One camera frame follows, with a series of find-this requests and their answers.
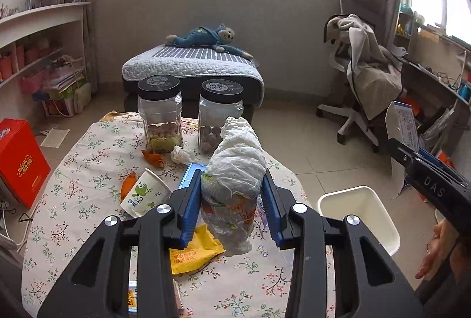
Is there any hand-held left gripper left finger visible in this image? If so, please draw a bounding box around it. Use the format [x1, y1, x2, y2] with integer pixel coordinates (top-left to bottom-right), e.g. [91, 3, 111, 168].
[37, 169, 203, 318]

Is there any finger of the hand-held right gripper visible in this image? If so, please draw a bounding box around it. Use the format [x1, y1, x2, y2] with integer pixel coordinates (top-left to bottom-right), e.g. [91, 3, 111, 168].
[386, 138, 420, 171]
[417, 149, 471, 190]

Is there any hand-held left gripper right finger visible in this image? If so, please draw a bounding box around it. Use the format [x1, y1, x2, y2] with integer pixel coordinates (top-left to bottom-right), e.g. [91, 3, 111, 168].
[261, 168, 427, 318]

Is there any small blue box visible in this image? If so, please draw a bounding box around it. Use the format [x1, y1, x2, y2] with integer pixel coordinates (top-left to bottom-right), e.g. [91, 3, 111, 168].
[178, 163, 208, 191]

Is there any white tissue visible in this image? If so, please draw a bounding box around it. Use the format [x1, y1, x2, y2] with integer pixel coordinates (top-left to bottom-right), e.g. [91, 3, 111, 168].
[170, 146, 197, 165]

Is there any white paper cup green print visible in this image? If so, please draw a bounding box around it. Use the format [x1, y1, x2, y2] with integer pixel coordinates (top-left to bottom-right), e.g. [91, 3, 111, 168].
[121, 168, 173, 218]

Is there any yellow snack packet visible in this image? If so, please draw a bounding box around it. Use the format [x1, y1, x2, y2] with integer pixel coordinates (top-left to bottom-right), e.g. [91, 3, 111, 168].
[169, 224, 226, 275]

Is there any white plastic bag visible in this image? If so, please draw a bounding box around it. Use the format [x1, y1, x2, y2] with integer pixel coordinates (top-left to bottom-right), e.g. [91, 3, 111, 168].
[200, 116, 268, 255]

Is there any white plastic bin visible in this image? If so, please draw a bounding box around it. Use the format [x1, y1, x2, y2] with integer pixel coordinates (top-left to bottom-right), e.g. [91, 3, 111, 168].
[317, 185, 401, 257]

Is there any person's right hand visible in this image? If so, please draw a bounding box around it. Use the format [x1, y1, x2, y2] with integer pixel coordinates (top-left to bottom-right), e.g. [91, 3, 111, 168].
[416, 220, 460, 280]

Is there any white printed carton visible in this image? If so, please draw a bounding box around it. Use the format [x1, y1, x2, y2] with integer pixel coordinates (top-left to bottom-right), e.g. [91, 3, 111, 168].
[384, 101, 420, 199]

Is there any white office chair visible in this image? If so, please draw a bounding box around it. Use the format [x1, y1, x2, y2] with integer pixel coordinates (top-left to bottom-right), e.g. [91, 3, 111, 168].
[316, 14, 405, 154]

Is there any cluttered wooden desk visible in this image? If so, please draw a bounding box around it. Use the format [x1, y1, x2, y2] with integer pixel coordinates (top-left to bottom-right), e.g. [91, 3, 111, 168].
[390, 9, 471, 142]

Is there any clear jar with dark balls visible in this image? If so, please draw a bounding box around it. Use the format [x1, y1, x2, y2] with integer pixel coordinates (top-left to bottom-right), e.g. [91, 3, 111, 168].
[198, 79, 244, 153]

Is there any clear jar with pale nuts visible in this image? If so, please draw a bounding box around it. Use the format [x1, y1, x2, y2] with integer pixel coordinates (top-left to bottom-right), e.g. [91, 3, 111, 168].
[137, 75, 184, 154]

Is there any beige clothing on chair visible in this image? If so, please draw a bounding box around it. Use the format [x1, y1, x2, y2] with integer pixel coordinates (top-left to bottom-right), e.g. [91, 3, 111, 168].
[326, 14, 403, 120]

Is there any floral tablecloth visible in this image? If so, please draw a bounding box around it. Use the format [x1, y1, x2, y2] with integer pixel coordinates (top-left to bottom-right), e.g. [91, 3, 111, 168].
[21, 111, 336, 318]

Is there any small yellow blue packet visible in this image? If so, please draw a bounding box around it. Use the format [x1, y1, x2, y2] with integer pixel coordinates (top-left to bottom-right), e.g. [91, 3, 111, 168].
[127, 280, 138, 316]

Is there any bed with quilted cover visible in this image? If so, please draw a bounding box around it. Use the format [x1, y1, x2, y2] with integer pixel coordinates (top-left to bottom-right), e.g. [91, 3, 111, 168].
[122, 43, 266, 123]

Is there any paper sheet on floor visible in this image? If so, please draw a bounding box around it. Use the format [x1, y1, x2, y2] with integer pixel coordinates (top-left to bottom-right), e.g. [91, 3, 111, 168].
[40, 128, 70, 148]

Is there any blue plush toy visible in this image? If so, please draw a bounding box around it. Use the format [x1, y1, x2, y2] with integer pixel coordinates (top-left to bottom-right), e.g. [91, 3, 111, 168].
[165, 24, 254, 60]

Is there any pile of bags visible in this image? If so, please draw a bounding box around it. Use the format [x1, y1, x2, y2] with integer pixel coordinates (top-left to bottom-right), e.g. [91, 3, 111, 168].
[40, 55, 92, 117]

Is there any red cardboard box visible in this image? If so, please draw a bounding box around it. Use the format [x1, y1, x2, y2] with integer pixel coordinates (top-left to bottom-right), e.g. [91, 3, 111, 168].
[0, 118, 52, 209]

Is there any pink storage basket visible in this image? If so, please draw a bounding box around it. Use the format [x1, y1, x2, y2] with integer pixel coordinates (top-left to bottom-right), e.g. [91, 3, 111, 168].
[20, 73, 48, 95]

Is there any white bookshelf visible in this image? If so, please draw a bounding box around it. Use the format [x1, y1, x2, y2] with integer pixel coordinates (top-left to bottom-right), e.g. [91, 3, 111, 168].
[0, 1, 92, 120]

